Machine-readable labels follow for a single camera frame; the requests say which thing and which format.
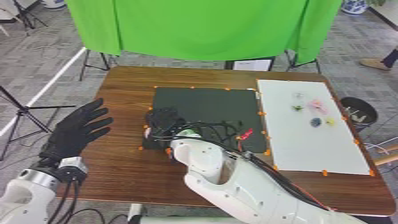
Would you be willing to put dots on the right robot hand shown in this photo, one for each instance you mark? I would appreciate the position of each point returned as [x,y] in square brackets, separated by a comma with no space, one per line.
[166,121]

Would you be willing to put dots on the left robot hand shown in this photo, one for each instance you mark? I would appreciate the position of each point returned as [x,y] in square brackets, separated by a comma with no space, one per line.
[74,133]

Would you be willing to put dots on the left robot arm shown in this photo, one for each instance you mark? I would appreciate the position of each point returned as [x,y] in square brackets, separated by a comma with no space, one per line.
[24,196]

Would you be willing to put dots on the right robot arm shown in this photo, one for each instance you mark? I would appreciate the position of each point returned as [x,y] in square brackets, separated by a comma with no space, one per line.
[237,186]

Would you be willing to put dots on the dark mat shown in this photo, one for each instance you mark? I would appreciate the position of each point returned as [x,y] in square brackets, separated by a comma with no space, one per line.
[205,105]

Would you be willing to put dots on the black tripod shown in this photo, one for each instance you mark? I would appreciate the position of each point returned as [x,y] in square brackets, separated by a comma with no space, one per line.
[24,113]

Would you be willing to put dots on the white sheet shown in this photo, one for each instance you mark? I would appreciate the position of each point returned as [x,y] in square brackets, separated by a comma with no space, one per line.
[308,150]

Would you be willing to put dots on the black bin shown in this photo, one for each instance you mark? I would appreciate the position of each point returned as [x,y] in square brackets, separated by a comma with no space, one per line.
[358,113]

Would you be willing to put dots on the blue and white vase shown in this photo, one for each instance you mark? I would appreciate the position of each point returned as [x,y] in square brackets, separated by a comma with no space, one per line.
[54,3]
[354,6]

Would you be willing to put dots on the person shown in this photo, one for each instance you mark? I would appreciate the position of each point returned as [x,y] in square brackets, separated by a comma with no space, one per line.
[383,61]

